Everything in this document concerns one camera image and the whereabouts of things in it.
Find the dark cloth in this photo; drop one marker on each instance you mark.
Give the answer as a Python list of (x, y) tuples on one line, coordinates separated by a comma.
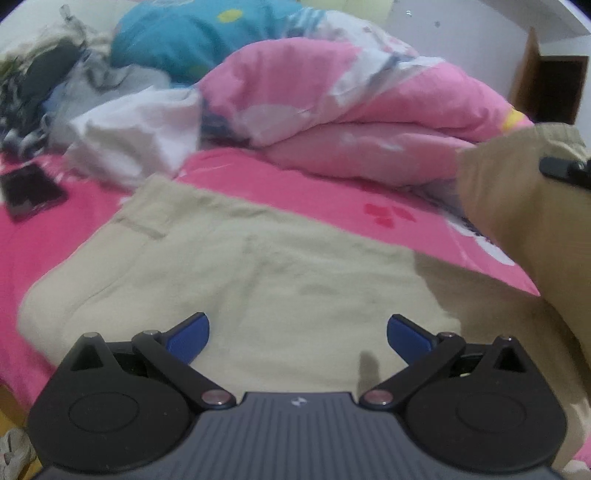
[(51, 64)]

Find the teal floral quilt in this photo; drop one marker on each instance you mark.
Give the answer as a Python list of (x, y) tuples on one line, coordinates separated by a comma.
[(184, 37)]

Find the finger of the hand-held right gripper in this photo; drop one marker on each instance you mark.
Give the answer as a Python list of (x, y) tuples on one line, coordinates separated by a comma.
[(561, 168)]

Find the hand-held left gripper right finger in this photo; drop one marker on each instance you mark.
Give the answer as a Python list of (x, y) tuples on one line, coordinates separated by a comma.
[(406, 339)]

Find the grey cloth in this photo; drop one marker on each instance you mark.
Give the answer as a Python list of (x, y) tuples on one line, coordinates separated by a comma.
[(92, 92)]

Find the pale green wardrobe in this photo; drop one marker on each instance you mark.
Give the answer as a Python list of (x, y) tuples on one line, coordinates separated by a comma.
[(360, 9)]

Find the pink floral quilt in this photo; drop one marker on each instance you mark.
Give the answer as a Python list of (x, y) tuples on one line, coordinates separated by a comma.
[(346, 92)]

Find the brown wooden door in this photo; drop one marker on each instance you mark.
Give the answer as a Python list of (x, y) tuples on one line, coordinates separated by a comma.
[(558, 87)]

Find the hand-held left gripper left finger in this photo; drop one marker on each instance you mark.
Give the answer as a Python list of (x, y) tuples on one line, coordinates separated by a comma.
[(189, 337)]

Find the black smartphone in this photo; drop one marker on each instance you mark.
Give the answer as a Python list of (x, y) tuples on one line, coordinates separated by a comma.
[(32, 191)]

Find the black white patterned cloth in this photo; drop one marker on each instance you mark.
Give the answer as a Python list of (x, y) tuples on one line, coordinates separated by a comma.
[(23, 120)]

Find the pink floral bed blanket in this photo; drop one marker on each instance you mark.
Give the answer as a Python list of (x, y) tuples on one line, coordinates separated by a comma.
[(69, 221)]

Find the cream knitted cloth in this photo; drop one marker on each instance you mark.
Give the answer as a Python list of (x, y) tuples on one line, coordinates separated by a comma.
[(97, 46)]

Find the khaki pants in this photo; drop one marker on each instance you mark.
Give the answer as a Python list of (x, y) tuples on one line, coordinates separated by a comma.
[(300, 286)]

